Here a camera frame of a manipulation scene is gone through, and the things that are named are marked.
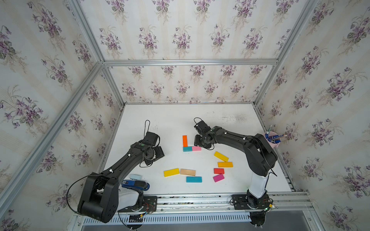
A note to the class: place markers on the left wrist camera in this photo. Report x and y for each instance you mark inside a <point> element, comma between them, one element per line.
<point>151,139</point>

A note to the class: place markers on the red wooden block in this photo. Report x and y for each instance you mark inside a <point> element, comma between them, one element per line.
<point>219,171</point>

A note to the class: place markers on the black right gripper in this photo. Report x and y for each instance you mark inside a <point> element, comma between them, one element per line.
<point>196,142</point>

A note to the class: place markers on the light blue eraser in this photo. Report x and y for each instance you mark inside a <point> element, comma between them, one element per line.
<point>135,177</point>

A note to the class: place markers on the natural wood block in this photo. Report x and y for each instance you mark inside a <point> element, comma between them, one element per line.
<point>188,172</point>

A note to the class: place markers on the blue pens in cup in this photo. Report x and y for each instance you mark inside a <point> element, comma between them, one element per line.
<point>279,137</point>

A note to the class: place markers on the small teal wooden block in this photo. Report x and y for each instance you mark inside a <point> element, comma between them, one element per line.
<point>187,149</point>

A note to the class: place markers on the amber yellow wooden block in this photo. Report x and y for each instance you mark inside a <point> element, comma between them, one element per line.
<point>225,164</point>

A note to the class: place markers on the orange wooden block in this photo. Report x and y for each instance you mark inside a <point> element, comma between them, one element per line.
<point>185,141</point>

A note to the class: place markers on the pink wooden block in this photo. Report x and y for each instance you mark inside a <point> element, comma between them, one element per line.
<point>196,148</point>

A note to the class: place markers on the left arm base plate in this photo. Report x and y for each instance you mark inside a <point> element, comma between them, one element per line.
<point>149,204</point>

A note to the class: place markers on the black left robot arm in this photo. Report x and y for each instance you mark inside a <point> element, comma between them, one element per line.
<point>100,195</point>

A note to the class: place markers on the magenta wooden block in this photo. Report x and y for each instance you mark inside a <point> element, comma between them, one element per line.
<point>218,177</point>

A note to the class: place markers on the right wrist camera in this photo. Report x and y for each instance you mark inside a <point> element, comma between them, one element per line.
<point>202,128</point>

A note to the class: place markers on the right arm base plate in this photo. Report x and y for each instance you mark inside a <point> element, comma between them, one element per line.
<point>248,201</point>

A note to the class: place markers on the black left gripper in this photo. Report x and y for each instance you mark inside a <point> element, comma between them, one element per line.
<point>160,154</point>

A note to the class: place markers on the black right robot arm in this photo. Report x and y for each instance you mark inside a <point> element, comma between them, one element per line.
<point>261,157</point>

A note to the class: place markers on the long teal wooden block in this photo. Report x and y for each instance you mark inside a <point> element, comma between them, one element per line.
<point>193,179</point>

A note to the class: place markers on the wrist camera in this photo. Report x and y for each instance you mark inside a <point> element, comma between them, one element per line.
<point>151,139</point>
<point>202,128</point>

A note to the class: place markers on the aluminium mounting rail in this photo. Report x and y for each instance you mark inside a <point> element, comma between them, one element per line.
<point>208,208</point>

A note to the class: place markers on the pink pen cup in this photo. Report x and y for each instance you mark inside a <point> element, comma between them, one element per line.
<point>269,136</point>

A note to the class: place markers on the blue stapler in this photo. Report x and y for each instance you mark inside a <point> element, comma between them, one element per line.
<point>140,185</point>

